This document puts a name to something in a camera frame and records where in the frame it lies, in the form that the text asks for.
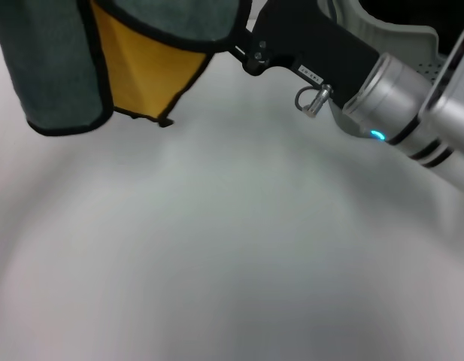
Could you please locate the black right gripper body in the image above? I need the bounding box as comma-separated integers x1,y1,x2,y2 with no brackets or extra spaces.
225,0,380,109

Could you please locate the grey perforated plastic storage box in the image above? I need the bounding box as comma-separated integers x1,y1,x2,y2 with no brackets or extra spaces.
317,0,455,140

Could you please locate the yellow grey towel black trim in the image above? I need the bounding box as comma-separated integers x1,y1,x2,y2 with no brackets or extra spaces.
0,0,253,137

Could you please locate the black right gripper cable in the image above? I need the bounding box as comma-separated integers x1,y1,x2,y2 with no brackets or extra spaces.
294,83,334,116

